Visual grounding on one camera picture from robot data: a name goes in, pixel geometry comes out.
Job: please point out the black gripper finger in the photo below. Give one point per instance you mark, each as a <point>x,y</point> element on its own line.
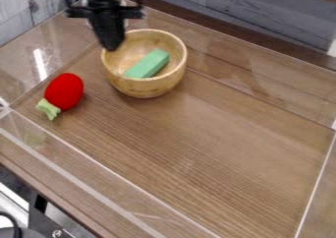
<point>108,25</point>

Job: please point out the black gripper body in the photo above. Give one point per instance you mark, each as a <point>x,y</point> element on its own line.
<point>102,1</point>

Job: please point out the red plush strawberry toy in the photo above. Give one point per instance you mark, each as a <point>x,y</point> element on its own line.
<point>61,95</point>

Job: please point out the green rectangular block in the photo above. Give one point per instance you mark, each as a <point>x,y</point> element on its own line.
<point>148,65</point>

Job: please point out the wooden bowl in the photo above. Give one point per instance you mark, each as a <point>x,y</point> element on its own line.
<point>138,43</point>

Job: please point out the clear acrylic front barrier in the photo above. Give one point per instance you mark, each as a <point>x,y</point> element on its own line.
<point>97,196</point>

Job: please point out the clear acrylic corner bracket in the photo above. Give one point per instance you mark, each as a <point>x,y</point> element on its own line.
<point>94,6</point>

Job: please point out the black table leg bracket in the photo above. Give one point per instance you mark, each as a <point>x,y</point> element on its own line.
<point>40,222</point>

